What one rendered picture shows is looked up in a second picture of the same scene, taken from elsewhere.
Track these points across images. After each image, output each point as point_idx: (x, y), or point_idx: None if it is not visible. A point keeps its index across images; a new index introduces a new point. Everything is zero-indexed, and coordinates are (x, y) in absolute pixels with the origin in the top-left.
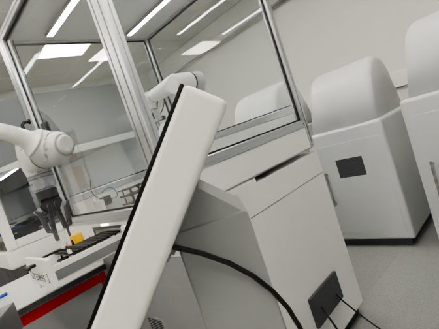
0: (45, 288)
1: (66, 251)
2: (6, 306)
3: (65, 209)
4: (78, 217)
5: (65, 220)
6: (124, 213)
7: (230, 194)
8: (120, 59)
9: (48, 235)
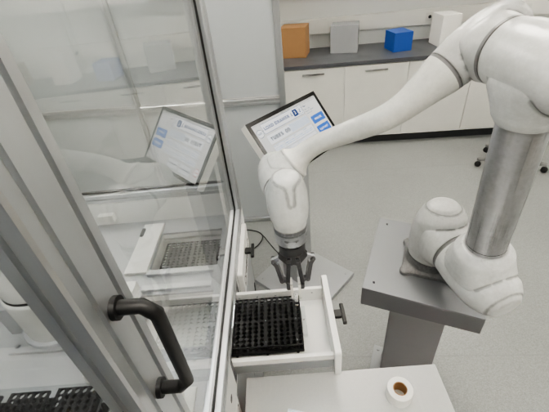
0: (328, 407)
1: (294, 316)
2: (368, 284)
3: (279, 267)
4: (221, 397)
5: None
6: (236, 256)
7: None
8: (219, 84)
9: None
